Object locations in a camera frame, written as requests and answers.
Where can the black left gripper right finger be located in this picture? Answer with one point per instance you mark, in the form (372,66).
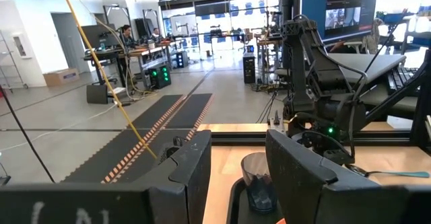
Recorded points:
(296,183)

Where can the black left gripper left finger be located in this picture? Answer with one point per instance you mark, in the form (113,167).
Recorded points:
(195,170)

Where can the dark blue textured cup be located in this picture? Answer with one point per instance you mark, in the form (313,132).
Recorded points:
(257,183)

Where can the orange round plate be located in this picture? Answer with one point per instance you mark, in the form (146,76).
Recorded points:
(281,222)

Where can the black rectangular tray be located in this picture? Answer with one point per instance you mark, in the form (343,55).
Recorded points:
(235,210)

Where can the dark grey side table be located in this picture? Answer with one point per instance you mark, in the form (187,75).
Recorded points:
(363,64)

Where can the computer with green lights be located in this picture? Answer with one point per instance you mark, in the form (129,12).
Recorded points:
(160,77)

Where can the black computer tower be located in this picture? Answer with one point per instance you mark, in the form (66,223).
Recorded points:
(249,67)

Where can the black box on floor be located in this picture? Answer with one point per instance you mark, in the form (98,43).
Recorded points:
(97,93)

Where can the wooden work desk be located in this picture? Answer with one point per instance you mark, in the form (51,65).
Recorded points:
(148,51)

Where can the large display screen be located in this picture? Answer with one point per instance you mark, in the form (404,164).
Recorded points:
(336,12)

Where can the person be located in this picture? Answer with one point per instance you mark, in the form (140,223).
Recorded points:
(127,39)
(156,35)

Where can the cardboard box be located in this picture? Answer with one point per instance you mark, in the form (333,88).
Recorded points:
(62,77)

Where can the black desk monitor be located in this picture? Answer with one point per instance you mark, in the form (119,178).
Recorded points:
(99,35)

